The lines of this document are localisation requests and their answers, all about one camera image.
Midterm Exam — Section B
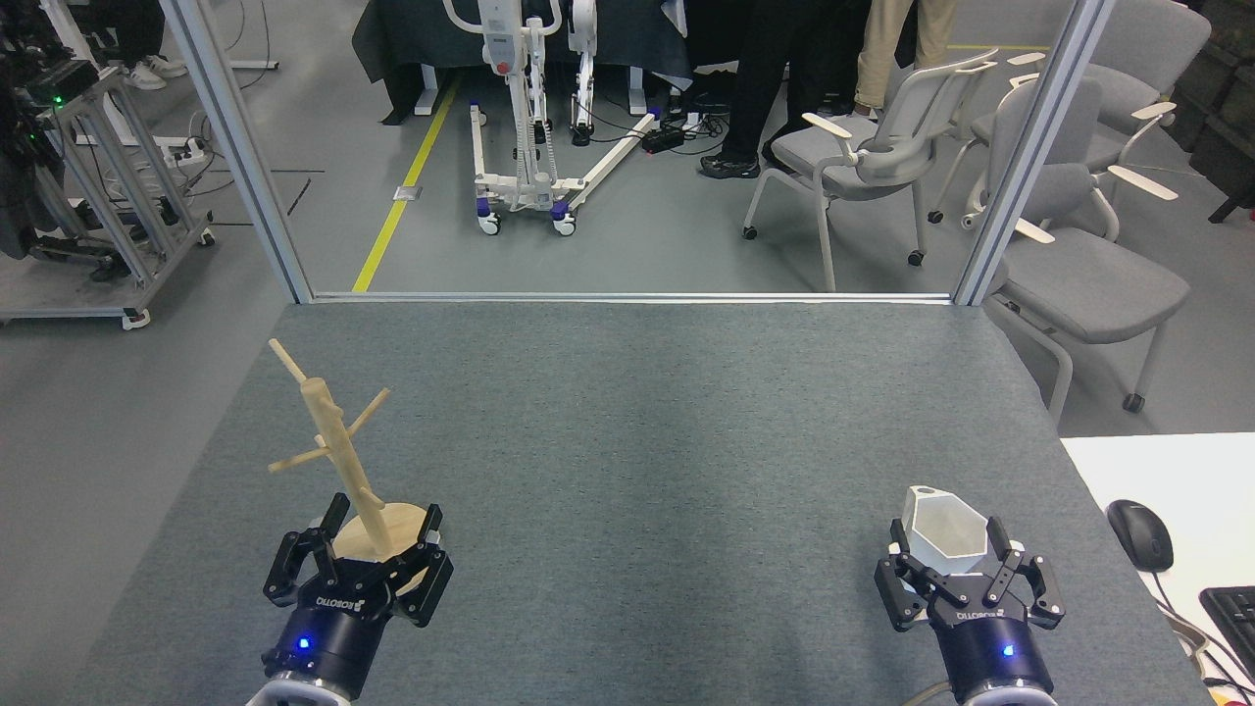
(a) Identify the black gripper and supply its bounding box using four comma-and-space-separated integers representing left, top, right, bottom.
263, 493, 454, 701
875, 517, 1067, 703

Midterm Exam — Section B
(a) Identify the white faceted cup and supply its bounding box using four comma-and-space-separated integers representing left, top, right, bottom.
900, 485, 992, 578

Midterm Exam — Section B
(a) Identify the wooden cup rack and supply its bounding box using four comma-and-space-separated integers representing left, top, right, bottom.
268, 338, 443, 594

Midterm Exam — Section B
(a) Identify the black computer mouse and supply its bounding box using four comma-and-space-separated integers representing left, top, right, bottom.
1106, 499, 1175, 574

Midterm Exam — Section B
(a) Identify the white desk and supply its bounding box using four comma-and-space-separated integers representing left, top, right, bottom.
1061, 432, 1255, 706

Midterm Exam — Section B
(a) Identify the black keyboard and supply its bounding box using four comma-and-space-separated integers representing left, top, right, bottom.
1199, 585, 1255, 678

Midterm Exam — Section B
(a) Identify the grey chair with white armrests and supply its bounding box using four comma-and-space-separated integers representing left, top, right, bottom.
742, 47, 1001, 293
966, 76, 1192, 415
927, 0, 1214, 228

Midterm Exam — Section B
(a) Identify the white stand on wheels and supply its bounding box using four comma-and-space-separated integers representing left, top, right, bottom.
441, 0, 664, 237

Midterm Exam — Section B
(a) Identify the table with black cloth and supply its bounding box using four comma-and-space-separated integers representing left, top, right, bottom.
351, 0, 693, 126

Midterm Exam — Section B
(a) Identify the black cabinet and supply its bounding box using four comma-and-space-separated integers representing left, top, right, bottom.
1172, 0, 1255, 224

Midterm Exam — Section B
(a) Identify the person with white shoes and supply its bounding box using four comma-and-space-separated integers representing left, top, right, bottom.
93, 0, 189, 92

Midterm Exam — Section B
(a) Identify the person in beige trousers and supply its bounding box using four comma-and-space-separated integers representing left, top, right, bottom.
851, 0, 958, 121

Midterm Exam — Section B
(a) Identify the person in black trousers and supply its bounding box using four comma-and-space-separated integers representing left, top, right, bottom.
686, 0, 869, 180

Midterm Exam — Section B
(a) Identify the black mouse cable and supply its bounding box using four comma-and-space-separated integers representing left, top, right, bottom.
1149, 569, 1255, 692

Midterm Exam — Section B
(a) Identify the silver post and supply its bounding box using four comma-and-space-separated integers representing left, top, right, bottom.
951, 0, 1119, 307
157, 0, 315, 305

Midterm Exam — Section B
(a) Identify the metal frame cart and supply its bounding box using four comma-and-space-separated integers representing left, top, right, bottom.
0, 59, 217, 330

